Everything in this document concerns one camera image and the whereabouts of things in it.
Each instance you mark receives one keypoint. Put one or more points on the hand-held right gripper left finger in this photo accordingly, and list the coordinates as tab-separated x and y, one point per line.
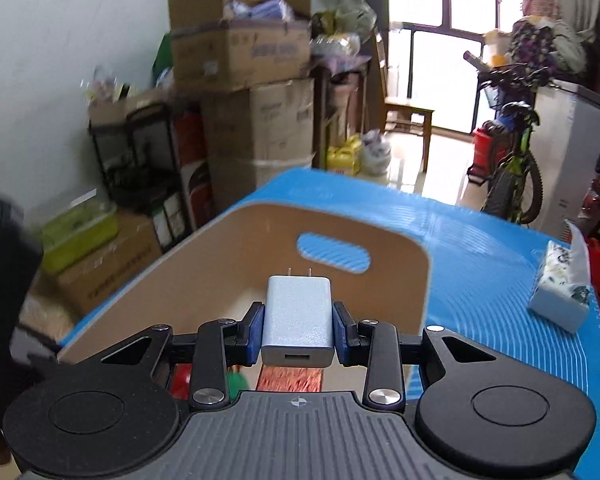
255	336

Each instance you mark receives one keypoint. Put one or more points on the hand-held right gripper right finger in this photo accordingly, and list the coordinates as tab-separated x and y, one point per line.
339	340

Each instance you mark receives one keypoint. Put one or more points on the white usb charger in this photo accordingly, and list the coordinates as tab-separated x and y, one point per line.
295	320

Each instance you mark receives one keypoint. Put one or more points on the small green toy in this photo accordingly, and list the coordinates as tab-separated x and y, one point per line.
237	381

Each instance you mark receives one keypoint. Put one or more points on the cream plastic storage basket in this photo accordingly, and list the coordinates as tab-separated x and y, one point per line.
205	260

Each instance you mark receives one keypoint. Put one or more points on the red patterned gift box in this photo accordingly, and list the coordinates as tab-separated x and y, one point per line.
290	379

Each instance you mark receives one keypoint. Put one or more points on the green container with clear lid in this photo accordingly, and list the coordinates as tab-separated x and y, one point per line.
80	235

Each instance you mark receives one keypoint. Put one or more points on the brown printed cardboard box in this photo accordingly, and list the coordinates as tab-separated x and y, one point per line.
105	272

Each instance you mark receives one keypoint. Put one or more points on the small boxes on rack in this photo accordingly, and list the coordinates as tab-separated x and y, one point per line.
169	220

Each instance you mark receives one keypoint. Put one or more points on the white and red appliance box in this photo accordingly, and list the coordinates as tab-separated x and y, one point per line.
197	195

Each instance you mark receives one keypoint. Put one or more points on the blue silicone baking mat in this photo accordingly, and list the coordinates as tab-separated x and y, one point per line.
480	270

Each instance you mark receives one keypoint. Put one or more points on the yellow jug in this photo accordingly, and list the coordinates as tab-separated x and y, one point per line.
344	156

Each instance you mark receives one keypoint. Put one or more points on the white plastic bag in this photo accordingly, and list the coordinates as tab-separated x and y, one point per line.
376	152

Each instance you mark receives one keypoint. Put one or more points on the wrapped large cardboard box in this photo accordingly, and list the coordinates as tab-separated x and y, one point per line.
260	130

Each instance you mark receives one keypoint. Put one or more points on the black shelf rack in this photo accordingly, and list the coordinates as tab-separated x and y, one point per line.
130	115

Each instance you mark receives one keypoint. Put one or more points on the red carton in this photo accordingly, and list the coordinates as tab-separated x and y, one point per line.
190	137

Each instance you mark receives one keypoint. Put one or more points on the cardboard box of packets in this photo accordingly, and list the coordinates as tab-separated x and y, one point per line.
125	102

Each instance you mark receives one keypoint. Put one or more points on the printed tissue pack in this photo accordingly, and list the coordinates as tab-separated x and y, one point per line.
555	300

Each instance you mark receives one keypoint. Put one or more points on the dark wooden cabinet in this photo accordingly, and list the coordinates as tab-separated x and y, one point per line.
337	110

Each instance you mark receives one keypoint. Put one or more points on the wooden chair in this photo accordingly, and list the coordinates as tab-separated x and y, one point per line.
405	110

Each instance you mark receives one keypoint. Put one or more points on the green and black bicycle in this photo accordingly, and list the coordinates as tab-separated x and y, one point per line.
512	170

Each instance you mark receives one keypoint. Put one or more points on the open cardboard box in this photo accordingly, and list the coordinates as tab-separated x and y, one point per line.
240	55

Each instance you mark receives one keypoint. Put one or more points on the white chest freezer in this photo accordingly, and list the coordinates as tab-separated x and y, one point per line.
570	160

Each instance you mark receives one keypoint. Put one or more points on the balcony glass door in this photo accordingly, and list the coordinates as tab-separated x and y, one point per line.
430	35

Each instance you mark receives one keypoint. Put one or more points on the floral hanging cloth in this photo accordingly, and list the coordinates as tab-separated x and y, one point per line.
532	50

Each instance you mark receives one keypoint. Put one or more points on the grey hanging garment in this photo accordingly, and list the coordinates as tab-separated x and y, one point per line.
580	20

